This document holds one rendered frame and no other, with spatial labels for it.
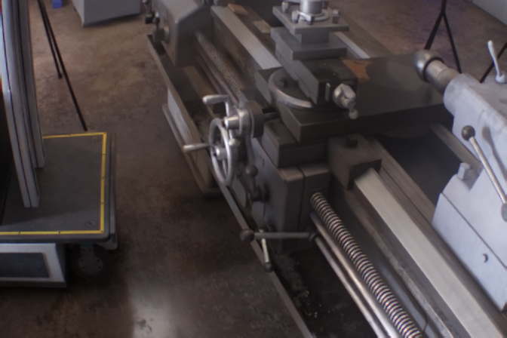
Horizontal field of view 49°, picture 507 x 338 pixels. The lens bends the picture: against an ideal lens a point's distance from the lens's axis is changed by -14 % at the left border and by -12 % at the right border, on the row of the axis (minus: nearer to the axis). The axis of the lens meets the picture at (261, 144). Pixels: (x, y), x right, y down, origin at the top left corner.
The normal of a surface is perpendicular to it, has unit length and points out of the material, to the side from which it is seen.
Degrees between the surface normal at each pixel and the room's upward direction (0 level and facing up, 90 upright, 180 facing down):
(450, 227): 90
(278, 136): 0
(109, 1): 90
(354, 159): 0
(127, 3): 90
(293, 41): 0
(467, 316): 36
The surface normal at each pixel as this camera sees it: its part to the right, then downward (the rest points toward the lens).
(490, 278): -0.93, 0.16
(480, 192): -0.83, -0.19
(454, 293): -0.50, -0.58
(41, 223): 0.05, -0.83
